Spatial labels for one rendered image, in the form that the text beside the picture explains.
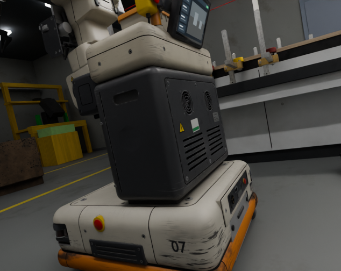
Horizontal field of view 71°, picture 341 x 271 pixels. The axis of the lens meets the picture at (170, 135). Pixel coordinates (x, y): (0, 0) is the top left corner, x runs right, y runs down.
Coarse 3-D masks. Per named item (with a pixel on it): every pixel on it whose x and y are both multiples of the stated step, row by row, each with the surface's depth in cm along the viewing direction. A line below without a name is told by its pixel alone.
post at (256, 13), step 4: (256, 12) 169; (256, 16) 169; (256, 20) 170; (260, 20) 169; (256, 24) 170; (260, 24) 169; (260, 28) 169; (260, 32) 170; (260, 36) 170; (260, 40) 171; (260, 44) 171; (264, 44) 170; (260, 48) 171; (264, 48) 170; (260, 52) 172; (264, 52) 171; (264, 56) 171; (264, 68) 172; (268, 68) 171; (264, 72) 173
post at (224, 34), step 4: (224, 32) 181; (224, 36) 182; (224, 40) 182; (228, 40) 183; (224, 44) 182; (228, 44) 182; (224, 48) 183; (228, 48) 182; (228, 52) 182; (228, 56) 183; (232, 72) 183; (232, 76) 183; (232, 80) 184
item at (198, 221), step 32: (96, 192) 103; (192, 192) 78; (64, 224) 90; (96, 224) 77; (128, 224) 72; (160, 224) 66; (192, 224) 61; (224, 224) 70; (64, 256) 89; (96, 256) 80; (128, 256) 73; (160, 256) 67; (192, 256) 62; (224, 256) 68
